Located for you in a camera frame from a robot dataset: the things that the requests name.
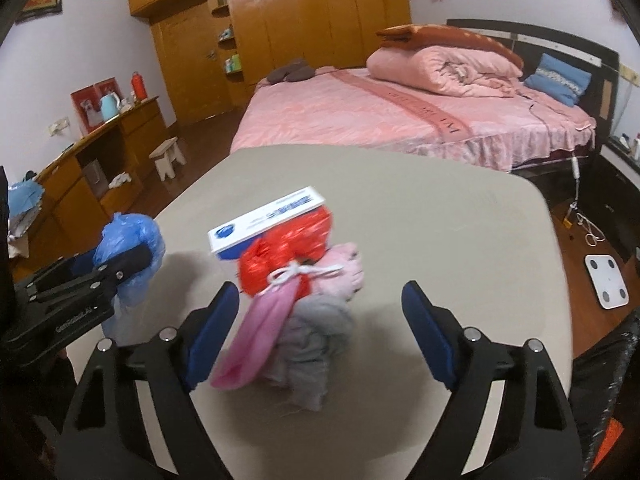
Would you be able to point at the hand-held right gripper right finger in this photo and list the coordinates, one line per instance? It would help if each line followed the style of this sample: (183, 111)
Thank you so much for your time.
(430, 335)

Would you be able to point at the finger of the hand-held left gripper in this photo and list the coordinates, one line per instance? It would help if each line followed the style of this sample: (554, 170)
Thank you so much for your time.
(130, 260)
(86, 260)

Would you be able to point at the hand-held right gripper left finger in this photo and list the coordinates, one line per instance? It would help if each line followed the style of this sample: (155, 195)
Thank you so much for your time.
(215, 330)

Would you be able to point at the blue plastic bag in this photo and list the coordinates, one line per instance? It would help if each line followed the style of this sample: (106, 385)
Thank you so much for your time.
(130, 230)

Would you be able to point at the red plastic bag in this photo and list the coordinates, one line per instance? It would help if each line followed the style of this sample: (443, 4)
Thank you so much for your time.
(280, 250)

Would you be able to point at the trash bin with black liner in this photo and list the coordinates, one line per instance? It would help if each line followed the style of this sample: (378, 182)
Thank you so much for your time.
(600, 370)

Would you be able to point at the white cloth in desk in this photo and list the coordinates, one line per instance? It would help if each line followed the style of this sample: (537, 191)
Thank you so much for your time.
(120, 180)

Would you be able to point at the blue papers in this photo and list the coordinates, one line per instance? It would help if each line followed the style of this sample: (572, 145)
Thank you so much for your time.
(25, 200)

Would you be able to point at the pink plush cloth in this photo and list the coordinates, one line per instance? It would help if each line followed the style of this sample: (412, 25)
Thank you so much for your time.
(340, 270)

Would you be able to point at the white and blue box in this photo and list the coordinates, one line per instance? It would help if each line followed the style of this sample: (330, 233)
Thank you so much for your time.
(260, 227)

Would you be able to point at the white step stool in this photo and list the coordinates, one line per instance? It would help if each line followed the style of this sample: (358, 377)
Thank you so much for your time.
(167, 152)

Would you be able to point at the wooden desk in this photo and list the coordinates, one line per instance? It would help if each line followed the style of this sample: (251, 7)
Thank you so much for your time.
(135, 125)

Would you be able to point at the light blue kettle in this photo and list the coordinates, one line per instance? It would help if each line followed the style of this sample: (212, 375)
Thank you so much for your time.
(110, 107)

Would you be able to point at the red gift box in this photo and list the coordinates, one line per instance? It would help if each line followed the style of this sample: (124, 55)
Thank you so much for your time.
(87, 105)

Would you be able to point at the red thermos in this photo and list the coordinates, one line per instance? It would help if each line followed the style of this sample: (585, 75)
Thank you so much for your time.
(139, 85)

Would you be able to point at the white bathroom scale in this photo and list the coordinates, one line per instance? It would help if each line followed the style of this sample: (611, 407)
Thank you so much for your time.
(606, 282)

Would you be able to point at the yellow power strip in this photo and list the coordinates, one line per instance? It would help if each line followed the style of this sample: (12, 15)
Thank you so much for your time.
(572, 216)

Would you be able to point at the green box on shelf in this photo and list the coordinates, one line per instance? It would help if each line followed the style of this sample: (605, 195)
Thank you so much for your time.
(232, 64)

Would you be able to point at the bed with pink sheet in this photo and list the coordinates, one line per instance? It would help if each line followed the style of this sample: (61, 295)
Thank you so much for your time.
(350, 110)

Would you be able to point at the dark nightstand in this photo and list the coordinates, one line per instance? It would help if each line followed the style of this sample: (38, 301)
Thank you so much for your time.
(620, 185)

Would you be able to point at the dark grey cloth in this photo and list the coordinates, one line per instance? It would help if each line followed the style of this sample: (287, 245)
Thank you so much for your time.
(290, 71)

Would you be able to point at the folded pink quilt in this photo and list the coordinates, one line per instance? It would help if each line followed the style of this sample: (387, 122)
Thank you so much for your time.
(440, 70)

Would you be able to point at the white bottle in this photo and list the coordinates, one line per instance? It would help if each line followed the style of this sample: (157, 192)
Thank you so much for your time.
(637, 145)

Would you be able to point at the large blue pillow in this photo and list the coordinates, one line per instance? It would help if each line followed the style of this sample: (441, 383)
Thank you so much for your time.
(555, 77)

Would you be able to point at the wooden wardrobe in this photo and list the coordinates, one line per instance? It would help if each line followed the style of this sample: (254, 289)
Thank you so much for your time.
(310, 25)

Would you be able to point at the brown patterned blanket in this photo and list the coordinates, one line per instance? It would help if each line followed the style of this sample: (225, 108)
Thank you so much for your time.
(450, 35)

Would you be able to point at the white wall socket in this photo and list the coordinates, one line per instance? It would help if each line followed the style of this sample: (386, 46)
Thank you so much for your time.
(59, 126)

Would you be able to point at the yellowed wall socket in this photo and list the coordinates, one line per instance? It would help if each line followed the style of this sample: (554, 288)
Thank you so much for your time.
(630, 75)

